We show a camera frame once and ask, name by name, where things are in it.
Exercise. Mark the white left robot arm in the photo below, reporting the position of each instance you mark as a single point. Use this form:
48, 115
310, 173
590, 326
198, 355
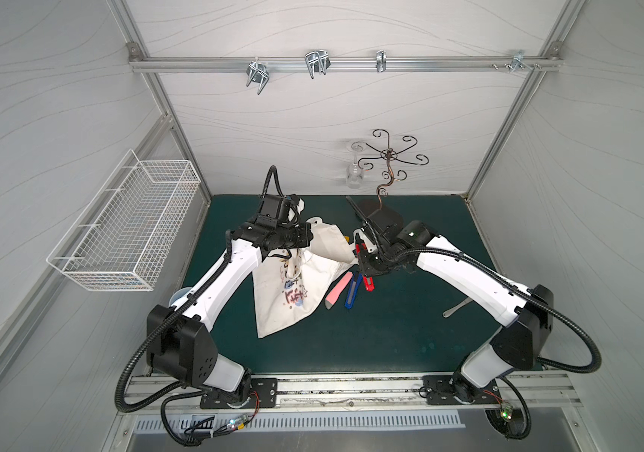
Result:
185, 349

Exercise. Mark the white printed canvas tote bag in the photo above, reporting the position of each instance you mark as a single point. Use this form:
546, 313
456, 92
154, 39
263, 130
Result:
286, 291

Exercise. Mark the silver letter opener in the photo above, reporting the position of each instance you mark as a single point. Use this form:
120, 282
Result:
453, 310

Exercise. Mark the light blue plastic cup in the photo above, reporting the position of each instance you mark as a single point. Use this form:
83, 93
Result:
179, 298

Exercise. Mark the metal clamp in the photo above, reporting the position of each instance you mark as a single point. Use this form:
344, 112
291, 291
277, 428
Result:
257, 73
317, 61
381, 61
517, 63

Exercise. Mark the bronze scroll hanger stand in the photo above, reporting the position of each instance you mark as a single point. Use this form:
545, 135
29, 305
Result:
389, 157

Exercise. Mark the white wire basket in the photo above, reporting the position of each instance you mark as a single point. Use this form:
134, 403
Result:
122, 238

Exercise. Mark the aluminium top rail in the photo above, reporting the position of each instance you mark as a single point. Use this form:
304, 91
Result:
339, 64

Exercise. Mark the blue utility knife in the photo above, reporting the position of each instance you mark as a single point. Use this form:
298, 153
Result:
353, 289

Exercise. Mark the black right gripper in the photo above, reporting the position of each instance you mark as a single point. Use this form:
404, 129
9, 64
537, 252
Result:
367, 260

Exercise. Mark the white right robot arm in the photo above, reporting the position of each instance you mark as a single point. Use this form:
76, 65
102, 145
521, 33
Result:
524, 327

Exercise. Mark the clear glass bottle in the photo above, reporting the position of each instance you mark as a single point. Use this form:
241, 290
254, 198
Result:
354, 172

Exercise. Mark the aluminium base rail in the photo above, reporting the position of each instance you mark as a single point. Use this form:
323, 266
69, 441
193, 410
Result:
404, 391

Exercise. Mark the red utility knife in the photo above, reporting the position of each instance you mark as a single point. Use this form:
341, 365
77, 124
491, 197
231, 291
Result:
368, 282

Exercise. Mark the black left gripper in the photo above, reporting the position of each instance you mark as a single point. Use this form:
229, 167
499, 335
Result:
297, 236

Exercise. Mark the metal clamp right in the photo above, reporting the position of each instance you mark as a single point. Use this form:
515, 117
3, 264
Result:
517, 63

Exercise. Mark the green table mat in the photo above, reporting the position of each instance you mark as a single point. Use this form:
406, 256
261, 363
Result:
398, 327

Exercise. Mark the pink utility knife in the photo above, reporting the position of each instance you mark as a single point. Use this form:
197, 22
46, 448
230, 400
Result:
337, 289

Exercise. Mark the metal clamp far left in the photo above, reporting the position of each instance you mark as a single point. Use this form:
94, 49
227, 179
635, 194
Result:
257, 73

